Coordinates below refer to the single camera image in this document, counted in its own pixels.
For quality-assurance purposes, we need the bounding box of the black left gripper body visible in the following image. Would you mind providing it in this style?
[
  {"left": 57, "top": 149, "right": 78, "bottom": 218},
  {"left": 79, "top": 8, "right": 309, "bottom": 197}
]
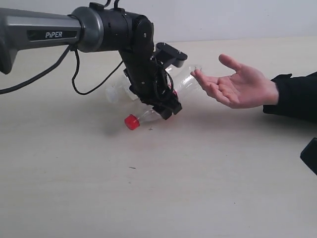
[{"left": 119, "top": 49, "right": 178, "bottom": 109}]

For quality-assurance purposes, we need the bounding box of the clear bottle red label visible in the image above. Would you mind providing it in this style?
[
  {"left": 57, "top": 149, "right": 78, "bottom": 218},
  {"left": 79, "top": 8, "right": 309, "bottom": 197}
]
[{"left": 124, "top": 64, "right": 202, "bottom": 130}]

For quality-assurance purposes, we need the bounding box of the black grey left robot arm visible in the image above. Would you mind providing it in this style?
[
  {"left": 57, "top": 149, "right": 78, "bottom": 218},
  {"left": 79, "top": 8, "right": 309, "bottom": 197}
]
[{"left": 0, "top": 1, "right": 187, "bottom": 119}]

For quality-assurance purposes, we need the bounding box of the clear tea bottle white cap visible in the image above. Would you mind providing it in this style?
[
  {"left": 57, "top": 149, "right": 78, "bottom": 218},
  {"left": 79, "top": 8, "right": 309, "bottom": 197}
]
[{"left": 105, "top": 75, "right": 138, "bottom": 104}]

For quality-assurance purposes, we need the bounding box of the person's open bare hand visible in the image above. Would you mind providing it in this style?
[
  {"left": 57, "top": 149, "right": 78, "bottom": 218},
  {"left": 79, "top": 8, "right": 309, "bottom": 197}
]
[{"left": 191, "top": 54, "right": 279, "bottom": 109}]

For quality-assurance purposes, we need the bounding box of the black object at table edge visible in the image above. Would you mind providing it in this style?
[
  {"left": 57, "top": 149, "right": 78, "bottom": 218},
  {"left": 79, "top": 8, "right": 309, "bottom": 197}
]
[{"left": 300, "top": 137, "right": 317, "bottom": 175}]

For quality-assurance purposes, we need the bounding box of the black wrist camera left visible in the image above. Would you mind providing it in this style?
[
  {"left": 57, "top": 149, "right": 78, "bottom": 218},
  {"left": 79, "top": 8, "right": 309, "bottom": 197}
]
[{"left": 154, "top": 42, "right": 188, "bottom": 69}]

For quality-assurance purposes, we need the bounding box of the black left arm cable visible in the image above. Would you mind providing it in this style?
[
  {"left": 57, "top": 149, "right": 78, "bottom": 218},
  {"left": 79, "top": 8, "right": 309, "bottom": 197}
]
[{"left": 0, "top": 0, "right": 124, "bottom": 96}]

